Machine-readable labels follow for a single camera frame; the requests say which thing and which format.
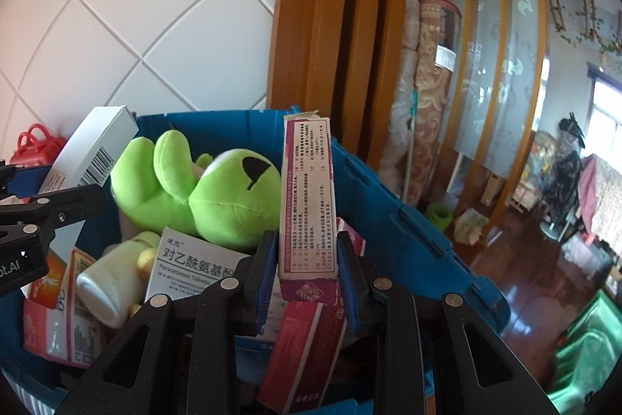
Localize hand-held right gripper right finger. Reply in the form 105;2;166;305
336;230;552;415

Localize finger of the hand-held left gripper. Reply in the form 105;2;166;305
0;183;108;226
0;159;56;202

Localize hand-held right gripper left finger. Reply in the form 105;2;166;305
53;229;279;415

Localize white box with barcode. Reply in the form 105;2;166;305
36;105;140;270

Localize blue plastic storage crate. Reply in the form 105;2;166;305
0;106;511;415

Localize plain white bottle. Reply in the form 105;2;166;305
76;236;161;329

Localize purple medicine box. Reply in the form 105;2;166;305
277;112;339;305

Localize green frog plush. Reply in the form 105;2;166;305
111;129;283;253

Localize red bear carry case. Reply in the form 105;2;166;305
9;124;69;168

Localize red medicine box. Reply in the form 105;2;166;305
257;230;365;413

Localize orange red medicine packet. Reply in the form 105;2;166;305
22;247;110;369

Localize white blue medicine box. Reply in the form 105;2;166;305
145;226;253;299

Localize yellow brown plush toy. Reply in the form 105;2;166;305
136;250;159;282

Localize green rolled mat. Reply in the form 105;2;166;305
426;202;453;231

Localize white plastic bag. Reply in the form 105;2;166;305
452;207;489;245

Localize pale rolled mat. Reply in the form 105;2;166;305
378;2;421;202

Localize patterned rolled carpet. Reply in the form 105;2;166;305
408;0;462;207

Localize green plastic sheet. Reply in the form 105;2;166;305
547;289;622;406

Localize black hanging garments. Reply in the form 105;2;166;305
544;114;591;207

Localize pink patterned cloth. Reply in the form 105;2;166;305
576;152;622;250

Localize frosted glass wooden partition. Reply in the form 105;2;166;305
432;0;550;212

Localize window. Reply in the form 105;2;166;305
588;65;622;138

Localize wooden wall trim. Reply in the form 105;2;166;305
266;0;419;163

